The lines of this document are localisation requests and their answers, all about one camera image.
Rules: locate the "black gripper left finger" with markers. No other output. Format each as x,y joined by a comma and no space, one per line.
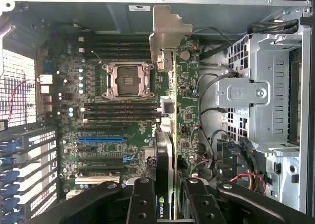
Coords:
98,197

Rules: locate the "black open PC case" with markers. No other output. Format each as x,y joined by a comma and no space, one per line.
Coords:
73,14

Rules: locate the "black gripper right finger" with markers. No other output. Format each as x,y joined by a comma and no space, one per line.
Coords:
246,199

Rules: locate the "green RAM stick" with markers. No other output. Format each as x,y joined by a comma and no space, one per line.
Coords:
120,120

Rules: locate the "green motherboard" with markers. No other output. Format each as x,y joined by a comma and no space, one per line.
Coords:
135,145

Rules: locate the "blue SATA port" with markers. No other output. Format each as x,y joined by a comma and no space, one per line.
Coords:
128,157

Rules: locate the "metal CPU socket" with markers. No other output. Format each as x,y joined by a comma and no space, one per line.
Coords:
128,80

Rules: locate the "short black expansion slot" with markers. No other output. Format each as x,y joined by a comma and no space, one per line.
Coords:
85,149

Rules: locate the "white expansion slot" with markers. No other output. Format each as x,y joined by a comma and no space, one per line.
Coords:
98,180

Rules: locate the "black drive power connector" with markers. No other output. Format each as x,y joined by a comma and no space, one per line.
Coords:
226,152

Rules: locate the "blue slot clip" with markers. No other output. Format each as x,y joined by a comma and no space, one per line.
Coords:
3,160
9,145
8,190
7,203
8,176
8,217

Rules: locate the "metal disk bay cage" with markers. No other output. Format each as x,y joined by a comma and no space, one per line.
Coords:
246,91

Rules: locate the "silver coin cell battery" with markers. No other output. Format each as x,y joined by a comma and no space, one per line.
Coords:
185,54

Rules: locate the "blue expansion slot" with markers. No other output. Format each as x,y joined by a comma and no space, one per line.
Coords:
101,139

